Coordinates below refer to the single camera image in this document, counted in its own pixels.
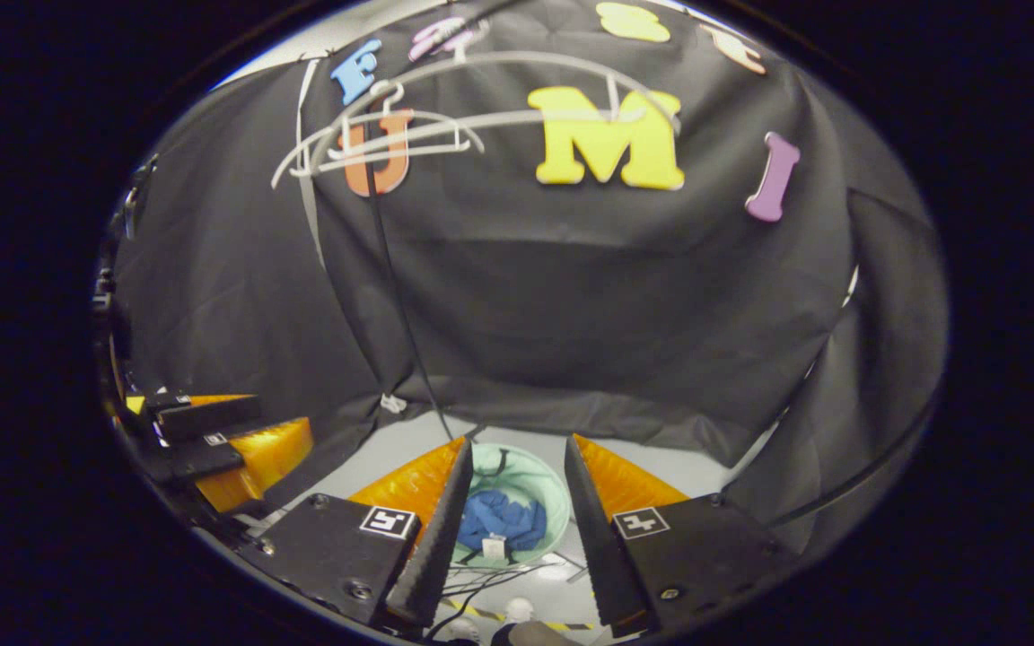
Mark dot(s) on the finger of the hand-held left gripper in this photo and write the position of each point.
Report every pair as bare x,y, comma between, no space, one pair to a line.
212,415
194,459

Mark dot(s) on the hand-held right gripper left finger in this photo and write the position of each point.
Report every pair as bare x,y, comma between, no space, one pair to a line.
436,547

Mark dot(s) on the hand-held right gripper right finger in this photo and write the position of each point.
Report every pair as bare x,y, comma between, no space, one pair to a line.
598,547

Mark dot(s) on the green laundry hamper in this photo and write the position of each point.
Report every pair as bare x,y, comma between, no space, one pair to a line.
535,484

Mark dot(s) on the white clothes hanger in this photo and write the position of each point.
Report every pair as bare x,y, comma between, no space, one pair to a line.
517,56
391,112

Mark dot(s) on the small white tag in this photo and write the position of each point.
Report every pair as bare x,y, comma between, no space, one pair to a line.
393,403

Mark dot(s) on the black backdrop cloth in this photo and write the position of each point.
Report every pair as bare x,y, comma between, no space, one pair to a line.
571,296

